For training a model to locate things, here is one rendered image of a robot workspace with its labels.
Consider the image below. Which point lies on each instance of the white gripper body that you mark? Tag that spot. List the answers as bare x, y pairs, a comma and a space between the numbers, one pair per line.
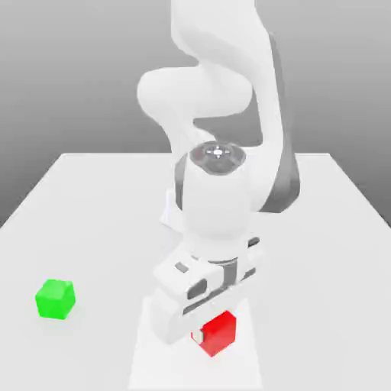
171, 320

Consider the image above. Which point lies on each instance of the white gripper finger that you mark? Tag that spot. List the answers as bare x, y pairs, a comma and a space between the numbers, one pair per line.
197, 336

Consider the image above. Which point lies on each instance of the small red cube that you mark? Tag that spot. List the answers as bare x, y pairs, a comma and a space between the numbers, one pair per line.
219, 333

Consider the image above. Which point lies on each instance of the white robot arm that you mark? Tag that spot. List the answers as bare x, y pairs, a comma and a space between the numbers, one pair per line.
213, 201

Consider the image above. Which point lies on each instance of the small green cube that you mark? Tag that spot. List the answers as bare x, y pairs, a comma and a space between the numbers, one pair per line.
55, 299

